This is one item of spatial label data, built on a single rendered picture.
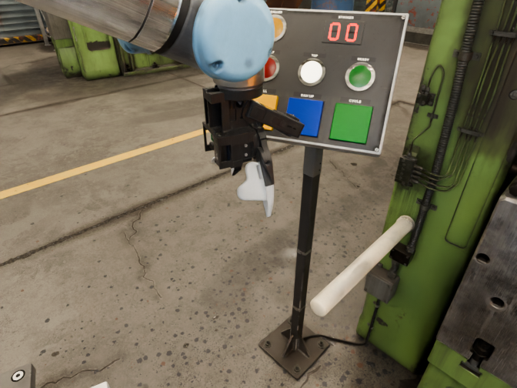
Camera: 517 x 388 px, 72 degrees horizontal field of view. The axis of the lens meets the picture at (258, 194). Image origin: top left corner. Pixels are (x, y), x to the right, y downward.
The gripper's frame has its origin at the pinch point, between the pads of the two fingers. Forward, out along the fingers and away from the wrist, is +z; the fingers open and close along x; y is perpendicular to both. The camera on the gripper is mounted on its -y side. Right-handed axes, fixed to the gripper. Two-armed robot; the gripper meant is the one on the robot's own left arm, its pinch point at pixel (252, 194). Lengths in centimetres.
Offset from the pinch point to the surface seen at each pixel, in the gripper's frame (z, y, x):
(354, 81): -14.6, -26.8, -8.5
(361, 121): -8.1, -25.8, -3.5
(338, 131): -5.8, -22.1, -5.4
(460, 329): 39, -44, 22
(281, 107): -8.4, -14.6, -16.6
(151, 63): 83, -63, -460
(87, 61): 71, 15, -454
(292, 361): 93, -23, -15
